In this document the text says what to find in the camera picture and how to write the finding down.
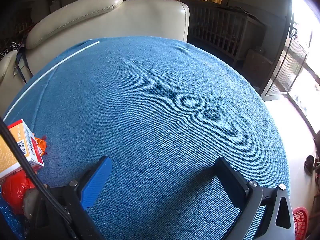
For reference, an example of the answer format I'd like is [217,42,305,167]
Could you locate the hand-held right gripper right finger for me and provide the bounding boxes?
[214,157,297,240]

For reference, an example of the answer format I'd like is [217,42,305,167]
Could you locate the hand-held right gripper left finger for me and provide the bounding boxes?
[27,156,113,240]

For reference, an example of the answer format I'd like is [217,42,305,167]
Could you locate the orange snack wrapper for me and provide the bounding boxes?
[32,135,48,157]

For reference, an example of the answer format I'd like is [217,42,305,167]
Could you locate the red plastic basket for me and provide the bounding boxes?
[292,206,310,240]

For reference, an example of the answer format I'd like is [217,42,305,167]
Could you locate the red plastic bag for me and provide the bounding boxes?
[1,172,38,214]

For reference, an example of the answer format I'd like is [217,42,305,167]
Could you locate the orange cardboard box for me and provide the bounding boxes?
[0,119,45,180]

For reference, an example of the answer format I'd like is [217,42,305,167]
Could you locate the blue foil packet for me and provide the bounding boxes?
[0,197,25,240]

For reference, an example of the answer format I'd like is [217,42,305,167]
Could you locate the dark shoes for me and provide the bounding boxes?
[304,155,316,175]

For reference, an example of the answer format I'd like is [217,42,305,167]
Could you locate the blue tablecloth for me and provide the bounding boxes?
[0,36,290,240]

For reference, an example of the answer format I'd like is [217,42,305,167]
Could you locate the upright cardboard box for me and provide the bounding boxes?
[244,49,273,85]

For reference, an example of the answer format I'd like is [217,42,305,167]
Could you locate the dark metal door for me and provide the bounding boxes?
[260,21,313,98]

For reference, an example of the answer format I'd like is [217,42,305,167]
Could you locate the white plastic strip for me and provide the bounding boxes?
[2,41,100,122]

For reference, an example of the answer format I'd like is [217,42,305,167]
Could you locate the wooden crib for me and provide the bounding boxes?
[180,0,265,67]

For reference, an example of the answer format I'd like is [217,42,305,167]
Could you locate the dark floral cloth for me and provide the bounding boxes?
[0,22,33,58]

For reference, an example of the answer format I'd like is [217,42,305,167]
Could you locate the cream leather sofa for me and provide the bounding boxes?
[0,0,190,117]

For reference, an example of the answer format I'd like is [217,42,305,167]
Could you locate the black cable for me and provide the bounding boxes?
[0,116,75,233]

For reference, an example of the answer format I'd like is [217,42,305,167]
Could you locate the dark strap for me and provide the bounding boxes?
[16,45,34,84]

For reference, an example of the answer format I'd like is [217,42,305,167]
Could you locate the door handle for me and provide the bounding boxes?
[289,21,299,40]

